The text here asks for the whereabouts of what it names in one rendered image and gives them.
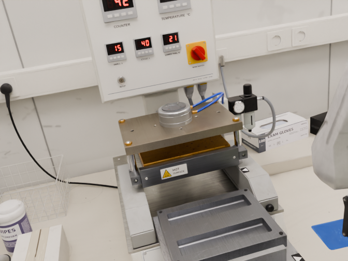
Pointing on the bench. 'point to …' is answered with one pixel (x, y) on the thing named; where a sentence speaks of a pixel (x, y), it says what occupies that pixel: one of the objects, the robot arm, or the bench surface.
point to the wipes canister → (13, 223)
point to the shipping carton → (42, 245)
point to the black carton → (317, 122)
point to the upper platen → (182, 150)
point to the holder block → (219, 228)
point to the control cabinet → (151, 49)
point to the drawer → (267, 255)
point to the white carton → (281, 131)
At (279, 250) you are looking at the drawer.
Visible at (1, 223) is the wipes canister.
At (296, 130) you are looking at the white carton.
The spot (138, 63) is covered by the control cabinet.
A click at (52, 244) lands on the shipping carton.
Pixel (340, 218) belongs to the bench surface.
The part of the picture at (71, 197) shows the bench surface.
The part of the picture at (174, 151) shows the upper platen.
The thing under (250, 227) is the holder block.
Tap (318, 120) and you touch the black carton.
